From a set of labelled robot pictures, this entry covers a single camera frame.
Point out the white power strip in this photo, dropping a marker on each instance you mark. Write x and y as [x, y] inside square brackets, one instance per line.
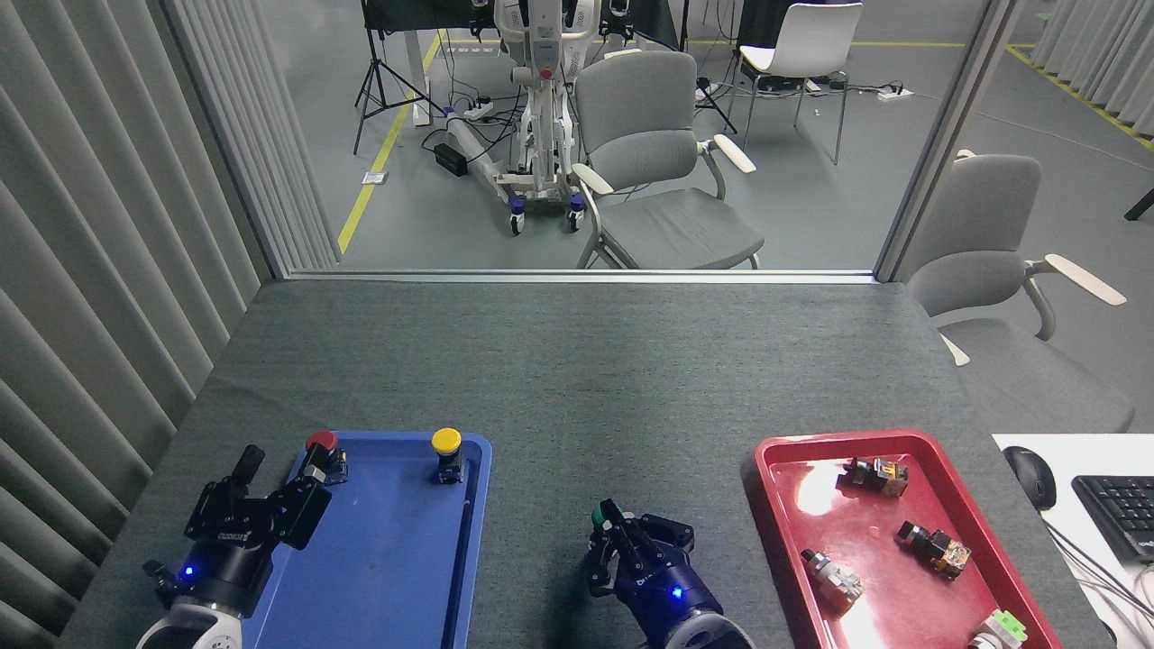
[479, 110]
[895, 93]

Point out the metal floor outlet plate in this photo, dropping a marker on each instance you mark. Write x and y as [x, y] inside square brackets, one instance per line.
[375, 178]

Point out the silver table rail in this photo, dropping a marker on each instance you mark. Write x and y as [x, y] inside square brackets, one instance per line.
[577, 277]

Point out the black tripod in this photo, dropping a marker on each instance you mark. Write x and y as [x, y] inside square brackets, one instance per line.
[712, 104]
[377, 72]

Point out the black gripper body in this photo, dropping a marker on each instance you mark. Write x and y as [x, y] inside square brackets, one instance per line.
[225, 568]
[672, 595]

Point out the blue plastic tray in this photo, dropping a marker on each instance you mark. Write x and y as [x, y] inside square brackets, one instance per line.
[388, 559]

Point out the yellow push button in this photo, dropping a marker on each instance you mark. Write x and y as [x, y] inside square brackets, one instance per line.
[446, 440]

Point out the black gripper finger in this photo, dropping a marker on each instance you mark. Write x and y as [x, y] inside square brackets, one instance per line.
[606, 568]
[302, 514]
[221, 514]
[663, 541]

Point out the red plastic tray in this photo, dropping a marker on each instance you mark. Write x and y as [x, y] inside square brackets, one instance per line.
[865, 523]

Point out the silver metal switch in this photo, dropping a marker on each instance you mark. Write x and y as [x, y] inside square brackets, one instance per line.
[834, 577]

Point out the red push button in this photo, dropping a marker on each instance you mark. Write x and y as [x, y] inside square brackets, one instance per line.
[322, 440]

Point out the green white switch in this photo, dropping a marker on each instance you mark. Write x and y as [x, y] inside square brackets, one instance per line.
[1001, 629]

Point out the grey office chair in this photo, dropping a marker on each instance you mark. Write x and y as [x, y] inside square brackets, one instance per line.
[992, 270]
[667, 225]

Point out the black orange switch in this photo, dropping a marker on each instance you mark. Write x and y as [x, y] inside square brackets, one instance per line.
[874, 474]
[933, 548]

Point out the black chair base leg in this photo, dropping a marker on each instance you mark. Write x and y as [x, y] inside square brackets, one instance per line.
[1140, 205]

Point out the white plastic chair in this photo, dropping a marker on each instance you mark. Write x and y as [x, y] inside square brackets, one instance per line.
[811, 41]

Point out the white desk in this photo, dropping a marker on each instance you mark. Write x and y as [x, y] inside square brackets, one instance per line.
[1082, 455]

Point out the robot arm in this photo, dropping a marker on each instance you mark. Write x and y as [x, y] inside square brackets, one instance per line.
[712, 635]
[194, 631]

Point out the silver post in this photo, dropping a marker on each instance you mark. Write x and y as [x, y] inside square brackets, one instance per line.
[947, 135]

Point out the white stand on wheels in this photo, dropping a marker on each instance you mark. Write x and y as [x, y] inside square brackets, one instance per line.
[544, 117]

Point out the green push button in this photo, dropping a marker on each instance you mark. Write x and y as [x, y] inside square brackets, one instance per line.
[598, 516]

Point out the black computer mouse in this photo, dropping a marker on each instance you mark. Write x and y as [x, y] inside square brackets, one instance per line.
[1032, 476]

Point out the black keyboard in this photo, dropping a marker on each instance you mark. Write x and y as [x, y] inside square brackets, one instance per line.
[1122, 514]

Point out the black power adapter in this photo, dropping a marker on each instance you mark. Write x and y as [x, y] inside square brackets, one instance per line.
[450, 159]

